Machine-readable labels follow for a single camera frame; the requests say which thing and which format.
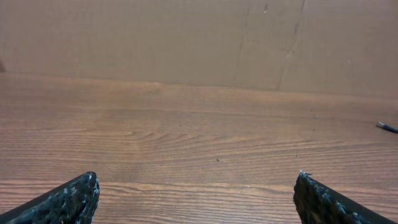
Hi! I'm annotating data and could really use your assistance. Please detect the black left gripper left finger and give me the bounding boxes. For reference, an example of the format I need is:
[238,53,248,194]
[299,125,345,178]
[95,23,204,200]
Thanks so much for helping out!
[1,172,100,224]

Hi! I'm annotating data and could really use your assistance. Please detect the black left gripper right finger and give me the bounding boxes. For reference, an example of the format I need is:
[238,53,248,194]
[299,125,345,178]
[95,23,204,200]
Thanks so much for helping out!
[293,170,395,224]

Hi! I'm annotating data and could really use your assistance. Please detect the black USB-A cable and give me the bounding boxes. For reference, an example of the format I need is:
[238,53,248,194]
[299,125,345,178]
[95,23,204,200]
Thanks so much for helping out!
[375,121,398,134]

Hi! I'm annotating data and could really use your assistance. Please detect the cardboard wall panel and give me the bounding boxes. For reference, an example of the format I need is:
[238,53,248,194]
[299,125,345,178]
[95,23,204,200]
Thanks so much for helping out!
[1,0,397,98]

